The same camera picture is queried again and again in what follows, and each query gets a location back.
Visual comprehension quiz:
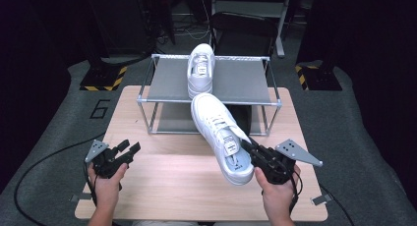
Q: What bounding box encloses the grey tape strip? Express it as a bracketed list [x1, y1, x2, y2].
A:
[311, 194, 332, 206]
[70, 193, 92, 202]

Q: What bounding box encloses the person's left hand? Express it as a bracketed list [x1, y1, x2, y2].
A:
[87, 162, 129, 214]

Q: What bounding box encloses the grey metal shoe rack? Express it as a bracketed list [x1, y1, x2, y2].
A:
[136, 53, 283, 137]

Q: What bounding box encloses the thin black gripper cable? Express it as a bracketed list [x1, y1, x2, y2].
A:
[83, 162, 98, 208]
[288, 172, 305, 214]

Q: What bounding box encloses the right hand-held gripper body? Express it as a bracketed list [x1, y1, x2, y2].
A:
[250, 138, 325, 186]

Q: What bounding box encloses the white sneaker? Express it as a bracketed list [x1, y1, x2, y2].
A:
[186, 42, 216, 100]
[190, 92, 256, 187]

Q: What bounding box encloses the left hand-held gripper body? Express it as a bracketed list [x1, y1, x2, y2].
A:
[84, 139, 135, 180]

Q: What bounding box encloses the white metal desk frame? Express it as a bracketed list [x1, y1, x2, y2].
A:
[208, 0, 293, 58]

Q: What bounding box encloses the person's right hand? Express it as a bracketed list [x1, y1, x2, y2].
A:
[254, 164, 303, 221]

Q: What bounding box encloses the hazard striped stand base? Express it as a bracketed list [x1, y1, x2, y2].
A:
[79, 66, 128, 92]
[294, 64, 343, 91]

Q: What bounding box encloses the long black floor cable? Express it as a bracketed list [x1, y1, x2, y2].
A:
[13, 131, 106, 226]
[319, 183, 356, 226]

